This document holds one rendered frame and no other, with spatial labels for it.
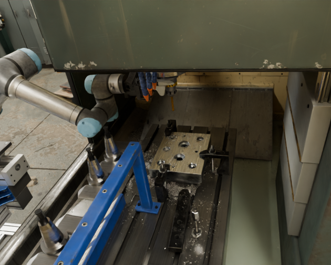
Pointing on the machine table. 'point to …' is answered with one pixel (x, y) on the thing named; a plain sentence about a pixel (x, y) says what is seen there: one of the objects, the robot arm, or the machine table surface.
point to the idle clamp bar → (175, 237)
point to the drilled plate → (177, 173)
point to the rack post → (144, 187)
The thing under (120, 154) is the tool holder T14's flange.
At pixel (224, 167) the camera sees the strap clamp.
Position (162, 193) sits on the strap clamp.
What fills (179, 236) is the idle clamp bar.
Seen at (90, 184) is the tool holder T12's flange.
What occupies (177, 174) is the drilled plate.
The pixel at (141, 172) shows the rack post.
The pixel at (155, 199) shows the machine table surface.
